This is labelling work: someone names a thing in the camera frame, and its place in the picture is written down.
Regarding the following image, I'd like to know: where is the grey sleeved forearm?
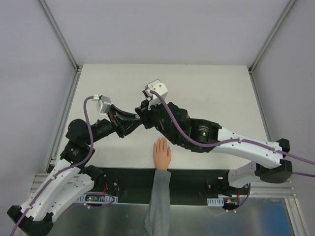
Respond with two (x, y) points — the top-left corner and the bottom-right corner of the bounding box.
(144, 170), (171, 236)

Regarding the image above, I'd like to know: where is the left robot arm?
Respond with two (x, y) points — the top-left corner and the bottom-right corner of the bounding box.
(7, 105), (142, 236)

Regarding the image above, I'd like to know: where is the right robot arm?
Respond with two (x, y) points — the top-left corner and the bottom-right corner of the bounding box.
(135, 100), (293, 194)

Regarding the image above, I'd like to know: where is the mannequin hand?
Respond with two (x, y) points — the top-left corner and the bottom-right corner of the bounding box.
(153, 138), (172, 171)

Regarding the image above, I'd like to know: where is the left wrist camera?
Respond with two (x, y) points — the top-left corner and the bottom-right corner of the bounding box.
(92, 94), (112, 121)

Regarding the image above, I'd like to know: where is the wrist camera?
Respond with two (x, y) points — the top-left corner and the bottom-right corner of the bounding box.
(92, 94), (112, 121)
(142, 79), (168, 110)

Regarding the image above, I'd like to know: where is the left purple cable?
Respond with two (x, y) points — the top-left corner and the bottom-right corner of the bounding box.
(11, 97), (99, 236)

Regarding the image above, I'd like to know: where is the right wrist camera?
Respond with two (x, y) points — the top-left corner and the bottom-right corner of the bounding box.
(142, 79), (168, 110)

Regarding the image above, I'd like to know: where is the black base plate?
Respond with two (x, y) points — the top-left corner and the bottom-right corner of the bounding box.
(78, 166), (250, 209)

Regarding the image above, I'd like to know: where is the left aluminium frame post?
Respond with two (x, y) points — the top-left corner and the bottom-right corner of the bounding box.
(36, 0), (83, 73)

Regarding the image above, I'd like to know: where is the aluminium frame post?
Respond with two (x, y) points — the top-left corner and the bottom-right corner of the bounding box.
(248, 0), (298, 74)
(36, 0), (83, 73)

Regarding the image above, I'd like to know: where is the left white cable duct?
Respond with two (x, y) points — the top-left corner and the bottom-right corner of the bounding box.
(74, 194), (118, 205)

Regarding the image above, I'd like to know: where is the white cable duct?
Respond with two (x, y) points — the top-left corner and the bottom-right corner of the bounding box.
(74, 194), (118, 205)
(206, 195), (241, 207)

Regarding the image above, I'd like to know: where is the right white cable duct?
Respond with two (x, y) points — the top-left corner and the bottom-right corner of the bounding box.
(206, 195), (241, 207)

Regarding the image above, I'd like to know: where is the right aluminium frame post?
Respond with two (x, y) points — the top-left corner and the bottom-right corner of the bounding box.
(248, 0), (298, 74)

